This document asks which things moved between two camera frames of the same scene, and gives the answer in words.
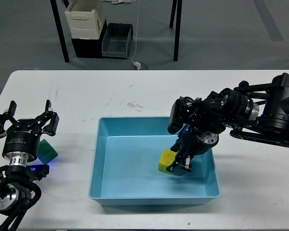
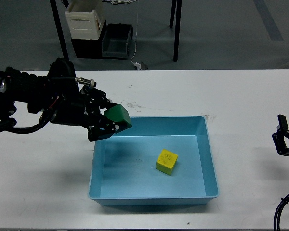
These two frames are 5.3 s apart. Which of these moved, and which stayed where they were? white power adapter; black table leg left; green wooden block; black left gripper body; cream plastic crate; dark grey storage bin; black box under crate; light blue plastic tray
Moved: black left gripper body; green wooden block
Stayed: black box under crate; dark grey storage bin; cream plastic crate; white power adapter; black table leg left; light blue plastic tray
